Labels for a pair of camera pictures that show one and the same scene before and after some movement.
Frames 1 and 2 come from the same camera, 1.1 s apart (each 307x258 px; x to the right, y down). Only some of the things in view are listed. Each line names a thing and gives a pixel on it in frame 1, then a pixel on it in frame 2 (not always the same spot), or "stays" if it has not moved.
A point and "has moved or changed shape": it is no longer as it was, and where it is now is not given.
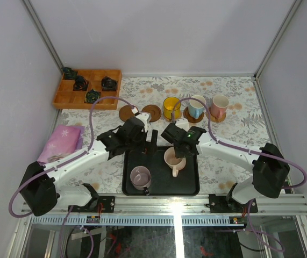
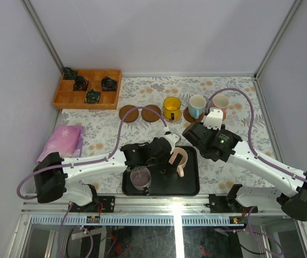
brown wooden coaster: [190, 118] stays
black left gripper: [148, 142] → [165, 160]
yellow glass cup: [171, 104] stays
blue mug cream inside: [196, 108] stays
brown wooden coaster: [125, 112] stays
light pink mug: [176, 164] has moved or changed shape
